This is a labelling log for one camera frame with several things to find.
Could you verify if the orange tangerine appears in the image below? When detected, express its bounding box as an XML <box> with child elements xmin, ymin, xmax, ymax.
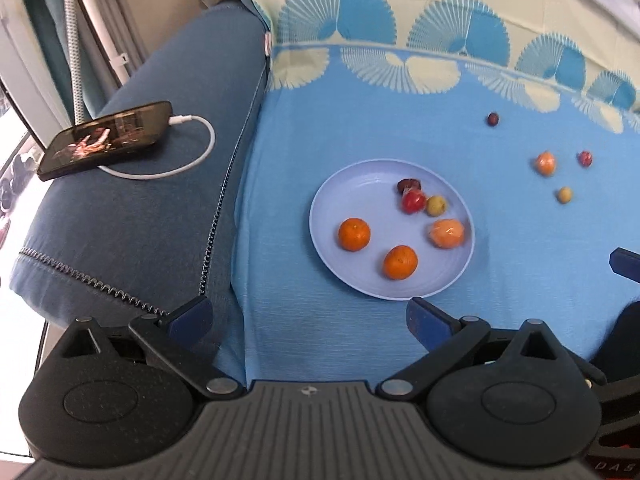
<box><xmin>383</xmin><ymin>245</ymin><xmax>419</xmax><ymax>281</ymax></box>
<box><xmin>337</xmin><ymin>217</ymin><xmax>371</xmax><ymax>252</ymax></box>

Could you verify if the small yellow longan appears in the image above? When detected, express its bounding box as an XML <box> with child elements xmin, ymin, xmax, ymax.
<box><xmin>556</xmin><ymin>186</ymin><xmax>573</xmax><ymax>205</ymax></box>

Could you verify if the orange fruit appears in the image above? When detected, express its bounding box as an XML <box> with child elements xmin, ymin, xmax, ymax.
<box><xmin>428</xmin><ymin>219</ymin><xmax>465</xmax><ymax>249</ymax></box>
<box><xmin>534</xmin><ymin>151</ymin><xmax>556</xmax><ymax>177</ymax></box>

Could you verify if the red fruit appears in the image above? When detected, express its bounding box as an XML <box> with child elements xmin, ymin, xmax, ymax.
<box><xmin>401</xmin><ymin>188</ymin><xmax>427</xmax><ymax>214</ymax></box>
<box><xmin>578</xmin><ymin>151</ymin><xmax>593</xmax><ymax>168</ymax></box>

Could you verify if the yellow-green longan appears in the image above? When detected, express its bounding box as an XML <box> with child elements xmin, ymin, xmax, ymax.
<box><xmin>425</xmin><ymin>195</ymin><xmax>448</xmax><ymax>218</ymax></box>

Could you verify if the dark red jujube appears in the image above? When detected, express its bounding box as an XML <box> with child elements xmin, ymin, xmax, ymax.
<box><xmin>487</xmin><ymin>112</ymin><xmax>500</xmax><ymax>127</ymax></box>
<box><xmin>396</xmin><ymin>178</ymin><xmax>422</xmax><ymax>195</ymax></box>

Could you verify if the light purple plastic plate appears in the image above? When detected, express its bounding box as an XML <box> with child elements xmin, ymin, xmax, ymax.
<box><xmin>308</xmin><ymin>159</ymin><xmax>475</xmax><ymax>301</ymax></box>

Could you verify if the blue patterned sofa cover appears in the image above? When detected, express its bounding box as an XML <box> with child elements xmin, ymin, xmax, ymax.
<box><xmin>217</xmin><ymin>0</ymin><xmax>639</xmax><ymax>382</ymax></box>

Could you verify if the black smartphone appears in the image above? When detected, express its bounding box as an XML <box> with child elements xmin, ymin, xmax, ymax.
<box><xmin>37</xmin><ymin>101</ymin><xmax>172</xmax><ymax>181</ymax></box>

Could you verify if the white steamer stand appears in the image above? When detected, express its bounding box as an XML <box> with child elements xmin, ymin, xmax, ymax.
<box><xmin>80</xmin><ymin>0</ymin><xmax>130</xmax><ymax>86</ymax></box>

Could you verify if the white charging cable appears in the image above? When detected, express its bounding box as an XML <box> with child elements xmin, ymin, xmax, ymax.
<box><xmin>96</xmin><ymin>114</ymin><xmax>217</xmax><ymax>181</ymax></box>

